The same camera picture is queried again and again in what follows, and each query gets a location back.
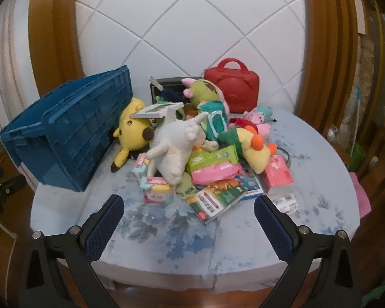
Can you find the green printed cardboard box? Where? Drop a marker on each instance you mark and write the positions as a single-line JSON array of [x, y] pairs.
[[216, 200]]

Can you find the white plush toy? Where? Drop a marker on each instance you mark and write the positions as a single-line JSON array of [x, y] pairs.
[[171, 150]]

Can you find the wooden chair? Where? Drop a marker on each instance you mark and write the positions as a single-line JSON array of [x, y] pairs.
[[381, 141]]

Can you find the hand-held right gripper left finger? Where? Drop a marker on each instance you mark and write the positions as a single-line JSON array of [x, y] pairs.
[[104, 227]]

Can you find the pink wide tissue pack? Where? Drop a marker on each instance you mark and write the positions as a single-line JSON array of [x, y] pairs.
[[215, 173]]

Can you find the green tissue pack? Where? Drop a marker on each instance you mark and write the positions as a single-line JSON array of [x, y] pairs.
[[211, 157]]

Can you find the pink pig plush red hat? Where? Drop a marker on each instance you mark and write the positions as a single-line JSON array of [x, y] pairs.
[[240, 123]]

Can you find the black framed box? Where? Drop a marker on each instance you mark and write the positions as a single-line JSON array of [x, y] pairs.
[[170, 85]]

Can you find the small pink teal tissue pack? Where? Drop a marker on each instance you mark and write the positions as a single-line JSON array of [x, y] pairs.
[[157, 192]]

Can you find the white flat box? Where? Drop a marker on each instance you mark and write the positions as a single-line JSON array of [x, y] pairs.
[[157, 111]]

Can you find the white curtain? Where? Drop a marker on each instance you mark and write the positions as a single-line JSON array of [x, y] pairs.
[[9, 70]]

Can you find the yellow duck plush green hat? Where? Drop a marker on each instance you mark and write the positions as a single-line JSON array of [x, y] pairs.
[[256, 158]]

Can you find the pink pig plush toy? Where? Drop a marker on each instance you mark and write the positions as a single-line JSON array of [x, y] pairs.
[[260, 119]]

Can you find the pink cloth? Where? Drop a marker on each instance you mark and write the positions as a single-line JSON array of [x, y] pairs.
[[361, 195]]

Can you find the blue cartoon print card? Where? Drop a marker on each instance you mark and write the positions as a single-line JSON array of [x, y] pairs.
[[250, 186]]

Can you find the green plastic container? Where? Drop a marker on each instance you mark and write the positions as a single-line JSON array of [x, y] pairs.
[[357, 155]]

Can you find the pastel tissue pack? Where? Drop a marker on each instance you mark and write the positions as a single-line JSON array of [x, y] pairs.
[[140, 166]]

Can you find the red plastic carry case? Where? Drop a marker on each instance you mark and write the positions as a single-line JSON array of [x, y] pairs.
[[237, 89]]

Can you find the pink pig plush green hood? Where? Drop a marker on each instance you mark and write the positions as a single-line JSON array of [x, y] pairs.
[[203, 91]]

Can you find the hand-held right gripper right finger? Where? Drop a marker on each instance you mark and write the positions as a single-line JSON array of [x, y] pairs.
[[274, 231]]

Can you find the blue plastic crate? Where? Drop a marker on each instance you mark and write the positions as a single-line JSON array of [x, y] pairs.
[[73, 128]]

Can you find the white labelled packet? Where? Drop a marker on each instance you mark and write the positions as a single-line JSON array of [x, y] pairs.
[[287, 202]]

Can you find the yellow plush toy brown nose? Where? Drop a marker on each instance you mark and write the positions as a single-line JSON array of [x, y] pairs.
[[134, 131]]

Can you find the pink and white tissue pack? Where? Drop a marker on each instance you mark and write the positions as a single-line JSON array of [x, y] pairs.
[[277, 173]]

